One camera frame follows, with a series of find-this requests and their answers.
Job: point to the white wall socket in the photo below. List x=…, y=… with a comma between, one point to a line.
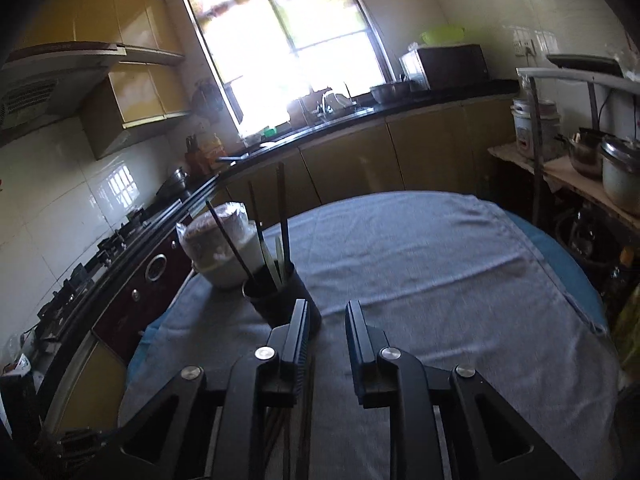
x=525, y=42

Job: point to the yellow-green bag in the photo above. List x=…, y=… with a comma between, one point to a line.
x=627, y=325

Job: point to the steel pans on countertop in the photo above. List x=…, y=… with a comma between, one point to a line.
x=175, y=180

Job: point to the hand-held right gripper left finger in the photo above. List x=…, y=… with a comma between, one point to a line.
x=300, y=340

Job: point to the wooden cutting board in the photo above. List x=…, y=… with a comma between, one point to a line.
x=305, y=112

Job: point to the metal frame stand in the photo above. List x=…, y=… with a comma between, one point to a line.
x=537, y=125

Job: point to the green plastic basin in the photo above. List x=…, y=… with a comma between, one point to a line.
x=442, y=36

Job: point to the wooden shelf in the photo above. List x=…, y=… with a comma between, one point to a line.
x=570, y=180

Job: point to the small green container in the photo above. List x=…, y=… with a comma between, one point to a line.
x=269, y=133

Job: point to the black gas stove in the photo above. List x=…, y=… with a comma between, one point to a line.
x=100, y=270

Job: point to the empty steel basin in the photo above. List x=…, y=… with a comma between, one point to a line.
x=390, y=92

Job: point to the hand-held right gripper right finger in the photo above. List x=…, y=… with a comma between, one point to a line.
x=352, y=340

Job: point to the dark microwave oven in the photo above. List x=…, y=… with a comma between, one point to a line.
x=450, y=67

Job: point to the white plastic spoon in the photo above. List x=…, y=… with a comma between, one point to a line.
x=267, y=255
x=281, y=257

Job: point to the yellow wall cabinets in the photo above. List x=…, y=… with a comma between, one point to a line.
x=140, y=95

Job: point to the glass jar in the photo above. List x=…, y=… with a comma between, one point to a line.
x=585, y=235

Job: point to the hanging round strainer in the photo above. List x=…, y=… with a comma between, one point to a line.
x=205, y=92

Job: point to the black utensil cup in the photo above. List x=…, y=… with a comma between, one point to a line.
x=280, y=300

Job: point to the bundle of dark chopsticks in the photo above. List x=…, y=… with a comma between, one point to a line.
x=283, y=210

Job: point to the maroon built-in oven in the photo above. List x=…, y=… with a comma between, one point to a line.
x=145, y=300

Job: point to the wooden knife block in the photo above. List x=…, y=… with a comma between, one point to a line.
x=192, y=160

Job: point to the grey tablecloth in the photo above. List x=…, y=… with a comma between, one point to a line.
x=425, y=270

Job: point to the black flat tray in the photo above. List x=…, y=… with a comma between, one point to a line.
x=585, y=64

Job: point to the bright kitchen window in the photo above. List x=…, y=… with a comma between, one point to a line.
x=280, y=35

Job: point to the grey range hood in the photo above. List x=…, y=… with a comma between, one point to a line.
x=45, y=90

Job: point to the yellow oil bottle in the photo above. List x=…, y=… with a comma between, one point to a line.
x=212, y=150

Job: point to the black kitchen countertop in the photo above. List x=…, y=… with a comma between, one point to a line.
x=400, y=102

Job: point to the white rice cooker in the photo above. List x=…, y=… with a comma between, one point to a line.
x=530, y=130

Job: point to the large steel pot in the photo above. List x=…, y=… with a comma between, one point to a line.
x=622, y=180

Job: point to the metal basin with dishes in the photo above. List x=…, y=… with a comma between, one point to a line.
x=342, y=105

